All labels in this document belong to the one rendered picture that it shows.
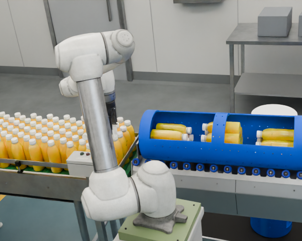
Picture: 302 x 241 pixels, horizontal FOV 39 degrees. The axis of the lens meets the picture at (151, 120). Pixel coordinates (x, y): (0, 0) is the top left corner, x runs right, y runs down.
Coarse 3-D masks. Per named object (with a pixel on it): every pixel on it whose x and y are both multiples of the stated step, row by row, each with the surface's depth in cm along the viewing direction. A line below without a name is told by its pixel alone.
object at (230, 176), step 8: (136, 168) 248; (176, 168) 241; (200, 176) 236; (208, 176) 235; (216, 176) 234; (224, 176) 233; (232, 176) 231; (240, 176) 230; (248, 176) 229; (256, 176) 228; (272, 176) 225; (296, 184) 221
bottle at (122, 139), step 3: (120, 138) 251; (123, 138) 252; (120, 141) 251; (123, 141) 252; (126, 141) 254; (123, 144) 252; (126, 144) 254; (123, 147) 253; (126, 147) 254; (123, 150) 253; (126, 150) 255; (123, 153) 254; (126, 162) 257
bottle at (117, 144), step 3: (114, 141) 244; (117, 141) 245; (114, 144) 244; (117, 144) 244; (120, 144) 246; (117, 147) 244; (120, 147) 246; (117, 150) 245; (120, 150) 246; (120, 153) 247; (120, 156) 248; (123, 156) 251; (120, 159) 248; (123, 165) 252
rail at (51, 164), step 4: (0, 160) 264; (4, 160) 263; (8, 160) 262; (12, 160) 261; (20, 160) 260; (24, 160) 259; (28, 160) 258; (24, 164) 260; (28, 164) 259; (32, 164) 258; (36, 164) 257; (40, 164) 256; (44, 164) 255; (48, 164) 254; (52, 164) 253; (56, 164) 252; (60, 164) 251; (64, 164) 251
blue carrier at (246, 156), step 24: (144, 120) 237; (168, 120) 256; (192, 120) 251; (216, 120) 226; (240, 120) 241; (264, 120) 236; (288, 120) 232; (144, 144) 235; (168, 144) 231; (192, 144) 226; (216, 144) 222; (240, 144) 218; (288, 168) 219
